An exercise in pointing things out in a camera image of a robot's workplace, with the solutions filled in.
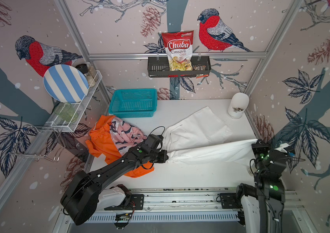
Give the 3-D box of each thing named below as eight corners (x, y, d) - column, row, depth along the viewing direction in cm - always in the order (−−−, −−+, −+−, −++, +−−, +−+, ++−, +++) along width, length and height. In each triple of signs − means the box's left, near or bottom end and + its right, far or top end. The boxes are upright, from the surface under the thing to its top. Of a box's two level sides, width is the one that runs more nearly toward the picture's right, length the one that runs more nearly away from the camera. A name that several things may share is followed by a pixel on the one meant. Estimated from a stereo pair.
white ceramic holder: (229, 119, 109) (236, 106, 97) (224, 106, 118) (230, 92, 106) (244, 119, 109) (253, 106, 97) (238, 105, 118) (246, 92, 106)
